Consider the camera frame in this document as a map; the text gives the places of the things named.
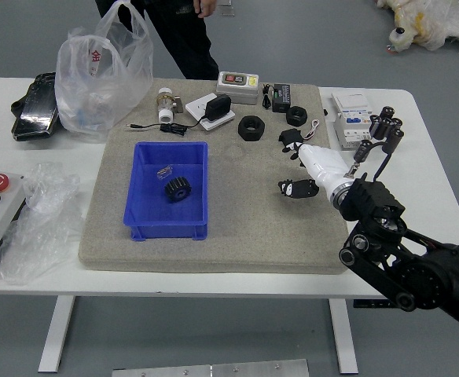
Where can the person's hand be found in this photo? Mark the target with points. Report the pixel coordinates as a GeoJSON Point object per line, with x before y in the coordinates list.
{"type": "Point", "coordinates": [205, 8]}

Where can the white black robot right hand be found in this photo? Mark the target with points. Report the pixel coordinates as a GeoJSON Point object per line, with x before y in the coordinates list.
{"type": "Point", "coordinates": [324, 165]}

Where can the big black gear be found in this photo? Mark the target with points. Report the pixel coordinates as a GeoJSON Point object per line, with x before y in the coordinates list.
{"type": "Point", "coordinates": [172, 194]}

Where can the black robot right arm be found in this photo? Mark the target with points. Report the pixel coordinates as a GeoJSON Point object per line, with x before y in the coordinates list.
{"type": "Point", "coordinates": [422, 275]}

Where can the small black hex nut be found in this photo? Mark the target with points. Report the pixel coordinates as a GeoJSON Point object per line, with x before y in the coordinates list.
{"type": "Point", "coordinates": [290, 119]}

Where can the big black hex nut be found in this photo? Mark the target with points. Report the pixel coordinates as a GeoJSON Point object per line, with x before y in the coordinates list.
{"type": "Point", "coordinates": [243, 131]}

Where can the blue plastic box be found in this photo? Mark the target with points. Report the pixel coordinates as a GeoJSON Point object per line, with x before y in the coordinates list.
{"type": "Point", "coordinates": [162, 231]}

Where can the grey push-button control box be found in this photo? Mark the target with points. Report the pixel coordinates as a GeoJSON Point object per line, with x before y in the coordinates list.
{"type": "Point", "coordinates": [1, 220]}

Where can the small metal floor plate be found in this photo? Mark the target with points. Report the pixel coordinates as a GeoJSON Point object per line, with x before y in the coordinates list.
{"type": "Point", "coordinates": [227, 9]}

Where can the person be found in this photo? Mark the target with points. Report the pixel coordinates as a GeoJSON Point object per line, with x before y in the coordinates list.
{"type": "Point", "coordinates": [182, 39]}

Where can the white circuit breaker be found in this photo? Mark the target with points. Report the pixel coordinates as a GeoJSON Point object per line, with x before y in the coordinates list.
{"type": "Point", "coordinates": [351, 125]}

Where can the black rectangular power module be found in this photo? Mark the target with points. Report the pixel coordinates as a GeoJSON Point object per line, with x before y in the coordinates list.
{"type": "Point", "coordinates": [281, 98]}

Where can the brass valve with white ends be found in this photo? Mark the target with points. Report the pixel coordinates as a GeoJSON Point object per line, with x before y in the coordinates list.
{"type": "Point", "coordinates": [164, 103]}

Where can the grey-brown foam mat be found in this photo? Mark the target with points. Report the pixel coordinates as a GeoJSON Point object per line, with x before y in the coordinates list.
{"type": "Point", "coordinates": [233, 243]}

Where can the black table control panel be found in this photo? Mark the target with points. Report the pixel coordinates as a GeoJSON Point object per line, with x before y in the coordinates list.
{"type": "Point", "coordinates": [371, 304]}

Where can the white plastic shopping bag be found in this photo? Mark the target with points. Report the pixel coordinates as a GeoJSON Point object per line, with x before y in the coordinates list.
{"type": "Point", "coordinates": [76, 78]}

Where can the small clear plastic bag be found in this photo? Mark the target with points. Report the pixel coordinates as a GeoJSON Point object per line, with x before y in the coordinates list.
{"type": "Point", "coordinates": [163, 173]}

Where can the white table leg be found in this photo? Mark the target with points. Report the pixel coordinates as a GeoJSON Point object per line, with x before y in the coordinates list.
{"type": "Point", "coordinates": [56, 334]}
{"type": "Point", "coordinates": [343, 337]}

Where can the plastic-wrapped plush toy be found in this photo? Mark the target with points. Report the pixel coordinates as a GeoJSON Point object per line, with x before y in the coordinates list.
{"type": "Point", "coordinates": [430, 23]}

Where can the black glossy pouch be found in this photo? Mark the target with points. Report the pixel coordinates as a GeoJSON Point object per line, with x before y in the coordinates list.
{"type": "Point", "coordinates": [37, 106]}

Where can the crumpled clear plastic bag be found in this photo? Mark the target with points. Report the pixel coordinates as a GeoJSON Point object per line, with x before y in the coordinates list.
{"type": "Point", "coordinates": [41, 228]}

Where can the grey two-button switch box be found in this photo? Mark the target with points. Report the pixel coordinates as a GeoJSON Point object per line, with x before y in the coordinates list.
{"type": "Point", "coordinates": [237, 92]}

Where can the white wall socket plate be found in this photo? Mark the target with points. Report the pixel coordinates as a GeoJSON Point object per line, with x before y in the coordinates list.
{"type": "Point", "coordinates": [194, 108]}

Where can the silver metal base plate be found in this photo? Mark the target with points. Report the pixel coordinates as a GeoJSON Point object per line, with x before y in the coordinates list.
{"type": "Point", "coordinates": [214, 370]}

